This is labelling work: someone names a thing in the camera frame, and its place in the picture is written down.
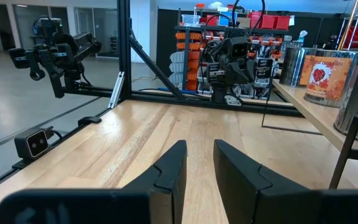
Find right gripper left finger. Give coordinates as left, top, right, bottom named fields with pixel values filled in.
left=121, top=139, right=188, bottom=224

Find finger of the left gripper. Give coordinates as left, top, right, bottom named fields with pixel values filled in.
left=227, top=58, right=241, bottom=82
left=240, top=58, right=255, bottom=82

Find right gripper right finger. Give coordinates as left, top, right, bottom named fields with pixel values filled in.
left=213, top=139, right=321, bottom=224

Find glass of orange candies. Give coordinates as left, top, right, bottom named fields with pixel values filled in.
left=278, top=46, right=318, bottom=88
left=303, top=49, right=358, bottom=108

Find black rack with orange bins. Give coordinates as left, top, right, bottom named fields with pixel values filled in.
left=169, top=24, right=291, bottom=96

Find blue box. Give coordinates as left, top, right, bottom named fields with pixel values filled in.
left=218, top=11, right=234, bottom=26

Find clear plastic container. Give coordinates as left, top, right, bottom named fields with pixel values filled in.
left=181, top=14, right=202, bottom=27

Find wooden shelf riser black legs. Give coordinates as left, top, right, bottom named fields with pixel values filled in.
left=260, top=73, right=358, bottom=190

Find black table edge clip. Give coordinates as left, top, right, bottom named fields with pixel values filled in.
left=78, top=116, right=103, bottom=127

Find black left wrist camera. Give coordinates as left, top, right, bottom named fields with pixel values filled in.
left=227, top=36, right=251, bottom=60

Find black aluminium table frame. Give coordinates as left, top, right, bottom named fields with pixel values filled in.
left=0, top=0, right=304, bottom=197

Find silver metal bracket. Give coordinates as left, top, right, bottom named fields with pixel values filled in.
left=108, top=71, right=126, bottom=109

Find black table-level camera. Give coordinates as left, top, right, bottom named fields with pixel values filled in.
left=13, top=126, right=62, bottom=166

